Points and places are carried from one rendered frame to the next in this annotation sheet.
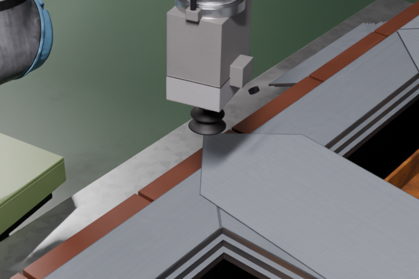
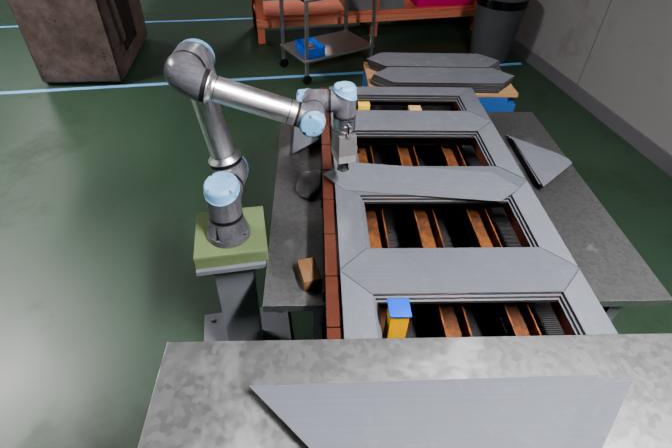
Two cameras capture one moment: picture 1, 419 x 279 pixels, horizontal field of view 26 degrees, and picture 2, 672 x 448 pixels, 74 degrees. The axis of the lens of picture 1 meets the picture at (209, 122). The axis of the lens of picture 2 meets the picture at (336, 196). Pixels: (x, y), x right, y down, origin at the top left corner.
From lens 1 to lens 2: 1.00 m
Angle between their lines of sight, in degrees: 35
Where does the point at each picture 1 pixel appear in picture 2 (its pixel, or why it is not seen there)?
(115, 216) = (327, 207)
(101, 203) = (283, 214)
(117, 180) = (279, 205)
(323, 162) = (361, 166)
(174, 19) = (341, 139)
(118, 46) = (118, 171)
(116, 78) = (133, 185)
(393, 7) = not seen: hidden behind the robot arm
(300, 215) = (373, 182)
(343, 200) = (377, 173)
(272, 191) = (359, 180)
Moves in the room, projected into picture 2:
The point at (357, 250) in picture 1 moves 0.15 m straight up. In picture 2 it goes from (395, 184) to (400, 150)
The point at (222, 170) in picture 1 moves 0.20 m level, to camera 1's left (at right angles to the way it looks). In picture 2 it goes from (341, 181) to (299, 203)
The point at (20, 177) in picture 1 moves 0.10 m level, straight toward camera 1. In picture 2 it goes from (259, 218) to (280, 228)
